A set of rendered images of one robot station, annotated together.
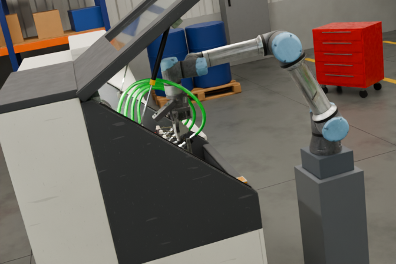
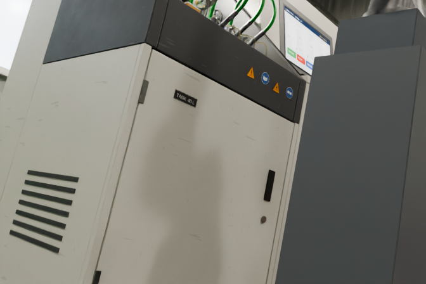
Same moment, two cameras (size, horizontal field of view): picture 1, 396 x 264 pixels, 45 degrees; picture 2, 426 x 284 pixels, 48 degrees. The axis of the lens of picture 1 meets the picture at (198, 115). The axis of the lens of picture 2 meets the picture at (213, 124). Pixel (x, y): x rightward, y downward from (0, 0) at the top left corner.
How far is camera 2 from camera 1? 2.33 m
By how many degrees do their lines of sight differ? 65
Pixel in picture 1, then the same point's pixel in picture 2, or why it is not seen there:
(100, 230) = (51, 17)
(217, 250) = (99, 64)
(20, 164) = not seen: outside the picture
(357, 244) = (364, 238)
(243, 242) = (121, 59)
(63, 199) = not seen: outside the picture
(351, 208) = (369, 132)
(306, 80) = not seen: outside the picture
